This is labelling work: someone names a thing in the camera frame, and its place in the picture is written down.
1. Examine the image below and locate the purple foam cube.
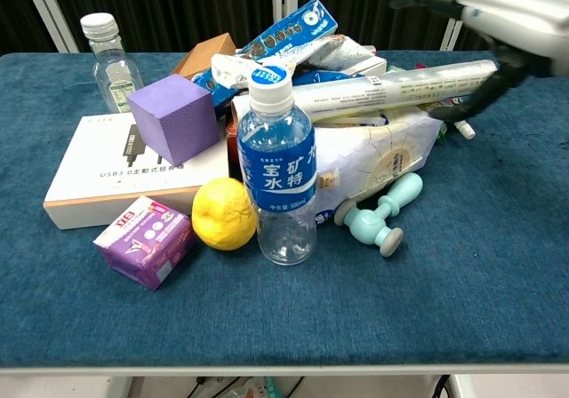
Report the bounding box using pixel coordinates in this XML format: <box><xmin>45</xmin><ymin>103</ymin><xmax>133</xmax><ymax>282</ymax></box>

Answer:
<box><xmin>126</xmin><ymin>73</ymin><xmax>221</xmax><ymax>167</ymax></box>

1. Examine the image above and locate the crumpled silver blue wrapper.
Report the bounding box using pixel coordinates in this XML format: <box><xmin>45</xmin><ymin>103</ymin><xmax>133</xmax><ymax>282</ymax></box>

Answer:
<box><xmin>210</xmin><ymin>34</ymin><xmax>378</xmax><ymax>90</ymax></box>

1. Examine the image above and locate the white paper snack bag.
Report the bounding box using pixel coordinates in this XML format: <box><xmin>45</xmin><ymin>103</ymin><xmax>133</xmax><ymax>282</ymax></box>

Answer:
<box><xmin>230</xmin><ymin>95</ymin><xmax>445</xmax><ymax>227</ymax></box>

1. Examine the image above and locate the long white tube box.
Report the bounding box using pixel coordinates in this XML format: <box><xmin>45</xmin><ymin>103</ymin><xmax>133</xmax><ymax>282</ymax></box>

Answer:
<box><xmin>293</xmin><ymin>59</ymin><xmax>500</xmax><ymax>122</ymax></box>

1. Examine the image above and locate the dark red box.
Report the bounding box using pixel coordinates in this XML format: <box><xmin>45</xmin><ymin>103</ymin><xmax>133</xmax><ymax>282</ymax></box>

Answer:
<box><xmin>225</xmin><ymin>118</ymin><xmax>244</xmax><ymax>182</ymax></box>

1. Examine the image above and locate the yellow lemon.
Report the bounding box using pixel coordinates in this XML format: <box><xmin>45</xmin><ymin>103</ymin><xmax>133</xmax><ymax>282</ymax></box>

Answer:
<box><xmin>191</xmin><ymin>177</ymin><xmax>259</xmax><ymax>251</ymax></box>

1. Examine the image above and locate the blue Oreo cookie box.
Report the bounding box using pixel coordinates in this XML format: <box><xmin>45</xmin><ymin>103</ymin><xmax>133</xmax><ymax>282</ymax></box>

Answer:
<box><xmin>191</xmin><ymin>0</ymin><xmax>339</xmax><ymax>108</ymax></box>

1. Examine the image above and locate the white spout pouch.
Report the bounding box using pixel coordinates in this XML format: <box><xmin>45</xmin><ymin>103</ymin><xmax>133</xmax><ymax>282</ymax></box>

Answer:
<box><xmin>437</xmin><ymin>96</ymin><xmax>477</xmax><ymax>143</ymax></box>

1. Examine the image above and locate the blue label water bottle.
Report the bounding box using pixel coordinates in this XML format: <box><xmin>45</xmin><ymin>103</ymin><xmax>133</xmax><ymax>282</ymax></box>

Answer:
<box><xmin>236</xmin><ymin>65</ymin><xmax>319</xmax><ymax>267</ymax></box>

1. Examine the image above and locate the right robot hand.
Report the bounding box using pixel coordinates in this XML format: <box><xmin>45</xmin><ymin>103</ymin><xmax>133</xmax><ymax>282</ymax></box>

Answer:
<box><xmin>388</xmin><ymin>0</ymin><xmax>569</xmax><ymax>123</ymax></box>

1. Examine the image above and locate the brown cardboard box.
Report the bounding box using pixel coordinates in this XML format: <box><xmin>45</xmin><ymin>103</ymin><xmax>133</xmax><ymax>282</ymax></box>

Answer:
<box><xmin>170</xmin><ymin>33</ymin><xmax>237</xmax><ymax>81</ymax></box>

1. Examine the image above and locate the mint green massage hammer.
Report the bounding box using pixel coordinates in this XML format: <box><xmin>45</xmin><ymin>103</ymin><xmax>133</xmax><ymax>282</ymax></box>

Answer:
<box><xmin>333</xmin><ymin>171</ymin><xmax>424</xmax><ymax>259</ymax></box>

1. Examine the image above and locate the purple sanitary pad pack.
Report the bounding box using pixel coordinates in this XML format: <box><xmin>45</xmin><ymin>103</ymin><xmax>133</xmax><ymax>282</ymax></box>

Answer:
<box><xmin>92</xmin><ymin>195</ymin><xmax>196</xmax><ymax>292</ymax></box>

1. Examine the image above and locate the white USB hub box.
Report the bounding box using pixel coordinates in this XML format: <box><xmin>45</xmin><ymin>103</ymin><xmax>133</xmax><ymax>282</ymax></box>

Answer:
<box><xmin>43</xmin><ymin>112</ymin><xmax>232</xmax><ymax>231</ymax></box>

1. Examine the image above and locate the clear empty plastic bottle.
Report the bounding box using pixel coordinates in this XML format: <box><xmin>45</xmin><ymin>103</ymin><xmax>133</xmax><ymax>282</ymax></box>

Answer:
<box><xmin>79</xmin><ymin>12</ymin><xmax>145</xmax><ymax>115</ymax></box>

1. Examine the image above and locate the blue table cloth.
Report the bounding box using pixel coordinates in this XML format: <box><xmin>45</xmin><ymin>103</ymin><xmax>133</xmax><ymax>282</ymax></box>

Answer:
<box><xmin>0</xmin><ymin>50</ymin><xmax>569</xmax><ymax>369</ymax></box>

